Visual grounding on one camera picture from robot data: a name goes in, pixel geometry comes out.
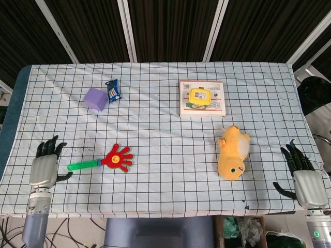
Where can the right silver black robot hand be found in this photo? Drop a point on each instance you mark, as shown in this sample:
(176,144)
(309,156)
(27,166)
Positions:
(309,186)

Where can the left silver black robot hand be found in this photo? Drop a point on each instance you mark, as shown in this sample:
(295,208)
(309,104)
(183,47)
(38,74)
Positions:
(42,170)

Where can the red hand clapper toy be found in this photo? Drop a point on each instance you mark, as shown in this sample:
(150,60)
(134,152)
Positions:
(116,158)

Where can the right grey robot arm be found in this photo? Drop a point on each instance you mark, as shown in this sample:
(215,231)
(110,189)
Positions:
(318,227)

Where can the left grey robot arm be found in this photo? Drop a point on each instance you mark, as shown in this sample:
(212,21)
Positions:
(36,209)

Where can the dark green bag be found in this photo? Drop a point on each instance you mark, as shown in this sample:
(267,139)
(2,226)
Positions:
(284,240)

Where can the dark blue padded table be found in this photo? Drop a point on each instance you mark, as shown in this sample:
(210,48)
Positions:
(13,116)

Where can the brown cardboard box with bags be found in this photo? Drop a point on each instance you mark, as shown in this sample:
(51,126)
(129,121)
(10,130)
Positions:
(245,230)

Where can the yellow plush animal toy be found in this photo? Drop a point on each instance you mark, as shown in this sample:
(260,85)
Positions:
(231,157)

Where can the purple foam cube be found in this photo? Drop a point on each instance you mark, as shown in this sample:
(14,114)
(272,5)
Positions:
(94,99)

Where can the black plastic bag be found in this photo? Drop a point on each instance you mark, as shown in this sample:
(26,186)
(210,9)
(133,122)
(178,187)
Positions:
(314,95)

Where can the blue cookie packet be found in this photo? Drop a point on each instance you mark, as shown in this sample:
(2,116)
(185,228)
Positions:
(113,91)

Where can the white flat cardboard box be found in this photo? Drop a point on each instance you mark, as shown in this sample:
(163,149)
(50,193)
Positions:
(218,106)

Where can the white black checkered tablecloth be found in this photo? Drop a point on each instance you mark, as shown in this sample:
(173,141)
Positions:
(168,160)

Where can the green tub with yellow lid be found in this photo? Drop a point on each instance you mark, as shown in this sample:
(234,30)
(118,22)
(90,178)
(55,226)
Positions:
(199,96)

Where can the black metal chair frame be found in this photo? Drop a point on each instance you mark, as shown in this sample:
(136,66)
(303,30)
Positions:
(323,138)

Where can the white double frame post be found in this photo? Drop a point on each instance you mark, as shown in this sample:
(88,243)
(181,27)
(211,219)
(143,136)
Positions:
(128,31)

